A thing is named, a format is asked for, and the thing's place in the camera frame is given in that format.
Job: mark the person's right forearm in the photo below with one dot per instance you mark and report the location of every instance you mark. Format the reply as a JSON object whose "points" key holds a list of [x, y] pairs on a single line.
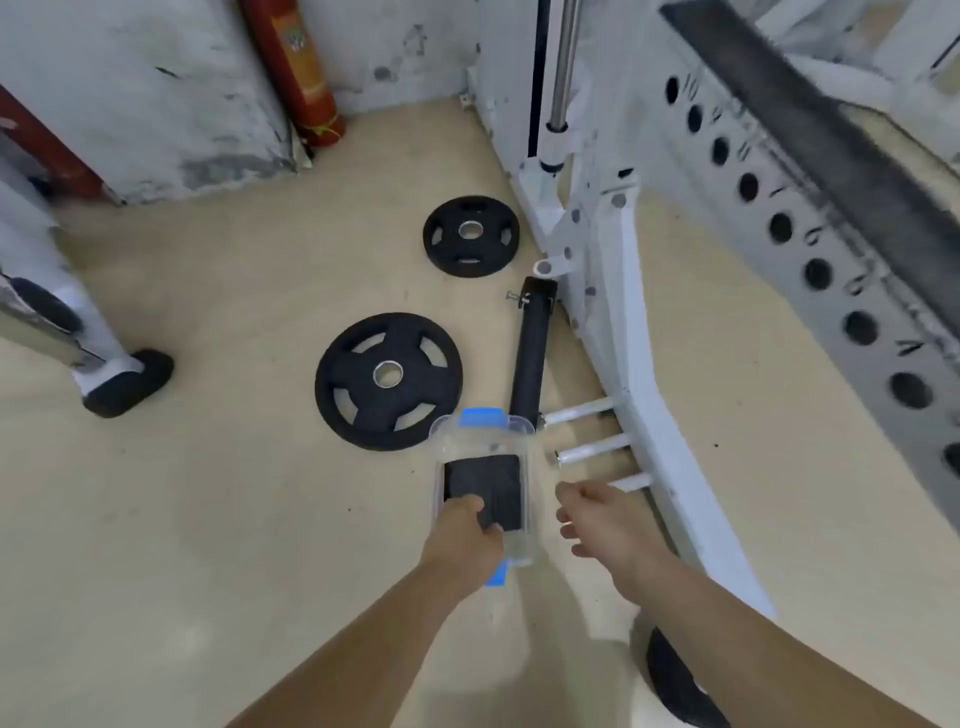
{"points": [[750, 652]]}

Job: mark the black padded roller bar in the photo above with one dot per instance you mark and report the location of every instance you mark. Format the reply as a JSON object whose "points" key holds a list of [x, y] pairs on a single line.
{"points": [[529, 360]]}

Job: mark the white machine leg black foot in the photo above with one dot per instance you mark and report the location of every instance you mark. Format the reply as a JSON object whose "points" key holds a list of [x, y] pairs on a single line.
{"points": [[34, 240]]}

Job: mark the person's left forearm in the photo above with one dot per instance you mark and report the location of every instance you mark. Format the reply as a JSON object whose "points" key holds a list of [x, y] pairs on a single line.
{"points": [[360, 660]]}

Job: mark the black weight plate chrome hub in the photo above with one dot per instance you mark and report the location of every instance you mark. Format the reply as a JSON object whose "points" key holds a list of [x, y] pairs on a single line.
{"points": [[675, 690]]}

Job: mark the small black weight plate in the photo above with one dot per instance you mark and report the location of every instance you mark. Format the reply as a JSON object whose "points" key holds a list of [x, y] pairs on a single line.
{"points": [[450, 255]]}

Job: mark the chrome guide rod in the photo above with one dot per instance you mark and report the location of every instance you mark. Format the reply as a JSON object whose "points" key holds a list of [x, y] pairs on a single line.
{"points": [[562, 60]]}

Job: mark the red fire extinguisher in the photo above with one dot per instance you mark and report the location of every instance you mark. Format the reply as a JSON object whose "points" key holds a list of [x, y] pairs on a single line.
{"points": [[292, 67]]}

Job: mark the clear plastic box blue clips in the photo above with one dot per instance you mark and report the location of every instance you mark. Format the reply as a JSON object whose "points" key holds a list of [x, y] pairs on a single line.
{"points": [[480, 439]]}

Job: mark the person's right hand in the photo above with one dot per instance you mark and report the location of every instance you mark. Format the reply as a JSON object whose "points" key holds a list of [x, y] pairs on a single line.
{"points": [[615, 525]]}

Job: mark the white power rack frame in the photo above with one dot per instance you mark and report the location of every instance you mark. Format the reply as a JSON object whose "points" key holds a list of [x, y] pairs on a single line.
{"points": [[615, 300]]}

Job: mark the person's left hand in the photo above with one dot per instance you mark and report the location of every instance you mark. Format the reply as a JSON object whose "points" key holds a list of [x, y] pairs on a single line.
{"points": [[457, 547]]}

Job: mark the grey microfibre cloth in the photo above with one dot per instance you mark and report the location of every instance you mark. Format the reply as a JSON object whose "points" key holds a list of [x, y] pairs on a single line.
{"points": [[487, 480]]}

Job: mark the large black weight plate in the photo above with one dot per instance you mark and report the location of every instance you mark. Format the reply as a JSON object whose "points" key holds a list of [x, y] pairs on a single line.
{"points": [[386, 409]]}

